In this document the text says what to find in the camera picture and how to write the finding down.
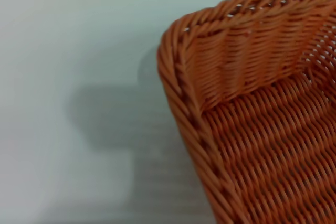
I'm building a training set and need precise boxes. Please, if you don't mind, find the orange woven plastic basket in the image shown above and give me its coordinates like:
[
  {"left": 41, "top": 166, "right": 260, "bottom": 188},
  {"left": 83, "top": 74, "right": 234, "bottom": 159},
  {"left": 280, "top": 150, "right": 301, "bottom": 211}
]
[{"left": 156, "top": 0, "right": 336, "bottom": 224}]

